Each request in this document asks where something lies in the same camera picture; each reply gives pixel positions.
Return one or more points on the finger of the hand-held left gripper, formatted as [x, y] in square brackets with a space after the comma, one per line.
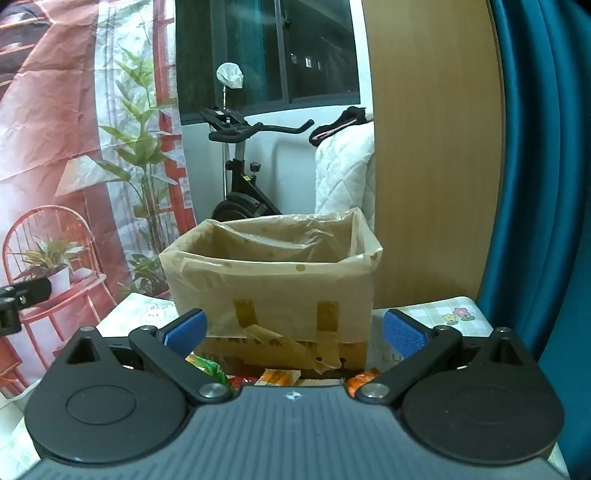
[32, 288]

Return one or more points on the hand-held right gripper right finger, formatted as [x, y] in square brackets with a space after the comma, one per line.
[404, 330]

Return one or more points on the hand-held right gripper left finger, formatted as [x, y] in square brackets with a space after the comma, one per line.
[187, 330]

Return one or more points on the green snack packet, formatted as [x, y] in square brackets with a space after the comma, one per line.
[211, 369]

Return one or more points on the cardboard box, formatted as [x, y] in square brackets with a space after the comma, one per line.
[277, 356]

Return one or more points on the orange snack bag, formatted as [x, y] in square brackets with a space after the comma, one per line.
[362, 381]

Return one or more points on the red snack packet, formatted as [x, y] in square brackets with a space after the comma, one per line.
[242, 381]

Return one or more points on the clear plastic bag liner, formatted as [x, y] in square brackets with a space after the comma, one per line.
[277, 286]

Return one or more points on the white cracker packet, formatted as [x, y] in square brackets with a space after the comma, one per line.
[277, 377]

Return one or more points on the black exercise bike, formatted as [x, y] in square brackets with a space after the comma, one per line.
[240, 184]

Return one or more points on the white quilted blanket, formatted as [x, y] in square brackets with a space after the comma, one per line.
[344, 170]

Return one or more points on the wooden panel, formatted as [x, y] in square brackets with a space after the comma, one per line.
[429, 138]

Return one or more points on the teal curtain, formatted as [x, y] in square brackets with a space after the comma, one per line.
[549, 184]

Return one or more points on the black and pink cloth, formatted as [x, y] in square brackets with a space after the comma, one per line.
[339, 123]

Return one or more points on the white plastic bag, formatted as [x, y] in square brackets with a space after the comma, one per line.
[230, 74]

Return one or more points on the window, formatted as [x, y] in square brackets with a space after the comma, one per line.
[258, 50]

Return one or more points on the printed wall cloth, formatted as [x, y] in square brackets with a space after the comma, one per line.
[69, 138]

